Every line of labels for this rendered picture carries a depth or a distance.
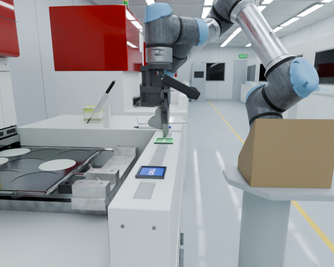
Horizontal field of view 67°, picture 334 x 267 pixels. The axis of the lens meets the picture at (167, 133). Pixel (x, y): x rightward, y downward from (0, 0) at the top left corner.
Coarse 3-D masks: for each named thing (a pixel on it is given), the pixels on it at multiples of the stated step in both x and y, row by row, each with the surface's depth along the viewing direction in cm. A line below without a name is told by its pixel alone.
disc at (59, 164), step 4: (56, 160) 78; (60, 160) 78; (64, 160) 78; (68, 160) 78; (72, 160) 78; (44, 164) 74; (48, 164) 74; (52, 164) 74; (56, 164) 74; (60, 164) 74; (64, 164) 74; (68, 164) 74; (72, 164) 74; (40, 168) 70; (44, 168) 70; (48, 168) 70; (52, 168) 70; (56, 168) 70; (60, 168) 70; (64, 168) 70
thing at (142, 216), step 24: (168, 144) 73; (168, 168) 53; (120, 192) 42; (144, 192) 43; (168, 192) 42; (120, 216) 37; (144, 216) 37; (168, 216) 37; (120, 240) 38; (144, 240) 38; (168, 240) 37; (120, 264) 39; (144, 264) 39; (168, 264) 38
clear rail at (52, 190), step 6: (102, 150) 89; (96, 156) 83; (84, 162) 75; (78, 168) 70; (72, 174) 66; (60, 180) 61; (66, 180) 63; (54, 186) 58; (48, 192) 55; (54, 192) 57
